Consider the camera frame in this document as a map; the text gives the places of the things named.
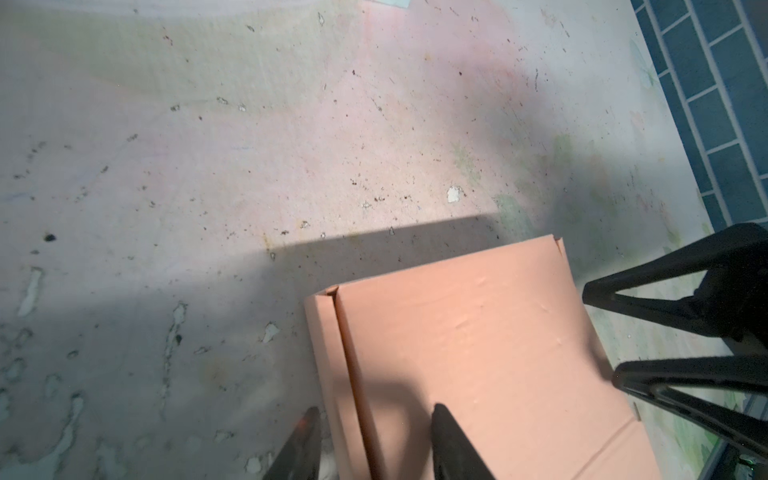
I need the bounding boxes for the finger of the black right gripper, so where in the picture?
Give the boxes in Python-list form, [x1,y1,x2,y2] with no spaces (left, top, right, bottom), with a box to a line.
[582,223,767,339]
[612,355,767,461]

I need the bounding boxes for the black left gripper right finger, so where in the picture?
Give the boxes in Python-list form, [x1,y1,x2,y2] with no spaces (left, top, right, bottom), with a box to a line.
[430,403,495,480]

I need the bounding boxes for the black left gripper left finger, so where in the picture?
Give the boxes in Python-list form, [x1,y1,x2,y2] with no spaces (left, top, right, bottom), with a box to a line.
[263,406,322,480]

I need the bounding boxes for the pink cardboard box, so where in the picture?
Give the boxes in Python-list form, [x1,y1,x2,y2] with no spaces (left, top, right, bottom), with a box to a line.
[305,235,660,479]

